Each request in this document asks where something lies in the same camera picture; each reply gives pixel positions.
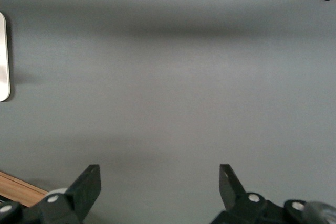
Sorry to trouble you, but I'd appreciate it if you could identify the dark grey table mat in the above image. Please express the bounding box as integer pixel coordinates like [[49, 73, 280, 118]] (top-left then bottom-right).
[[0, 0, 336, 224]]

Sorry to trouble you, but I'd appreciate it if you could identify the beige plastic tray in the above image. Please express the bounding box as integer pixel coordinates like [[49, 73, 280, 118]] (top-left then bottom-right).
[[0, 11, 12, 103]]

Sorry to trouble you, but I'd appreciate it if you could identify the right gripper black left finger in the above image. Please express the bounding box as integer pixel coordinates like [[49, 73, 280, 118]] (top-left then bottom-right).
[[26, 164, 102, 224]]

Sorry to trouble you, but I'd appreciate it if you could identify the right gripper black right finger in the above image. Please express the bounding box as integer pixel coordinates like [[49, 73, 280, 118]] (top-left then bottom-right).
[[211, 164, 310, 224]]

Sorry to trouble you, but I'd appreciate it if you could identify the light wooden board edge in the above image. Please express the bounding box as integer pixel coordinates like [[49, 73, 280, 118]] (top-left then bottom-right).
[[0, 170, 48, 208]]

